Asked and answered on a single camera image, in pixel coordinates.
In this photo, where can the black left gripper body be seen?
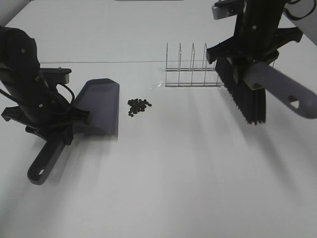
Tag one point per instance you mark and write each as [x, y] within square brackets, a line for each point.
[40, 107]

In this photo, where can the purple dustpan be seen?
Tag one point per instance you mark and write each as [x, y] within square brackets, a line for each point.
[99, 97]

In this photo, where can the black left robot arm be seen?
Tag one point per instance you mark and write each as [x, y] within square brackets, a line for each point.
[18, 53]

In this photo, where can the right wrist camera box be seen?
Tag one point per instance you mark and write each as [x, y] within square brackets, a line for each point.
[225, 8]

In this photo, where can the metal wire rack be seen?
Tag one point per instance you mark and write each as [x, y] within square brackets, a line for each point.
[189, 68]

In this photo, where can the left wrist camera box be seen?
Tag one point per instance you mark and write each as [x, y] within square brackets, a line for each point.
[56, 75]

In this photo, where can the purple hand brush black bristles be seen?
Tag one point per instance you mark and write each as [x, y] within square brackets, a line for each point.
[249, 95]

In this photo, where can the pile of coffee beans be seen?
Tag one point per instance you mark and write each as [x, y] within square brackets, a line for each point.
[137, 105]

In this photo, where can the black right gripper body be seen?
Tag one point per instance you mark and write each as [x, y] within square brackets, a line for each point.
[256, 34]

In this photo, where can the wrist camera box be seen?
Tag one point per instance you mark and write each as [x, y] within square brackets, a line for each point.
[225, 8]
[56, 75]

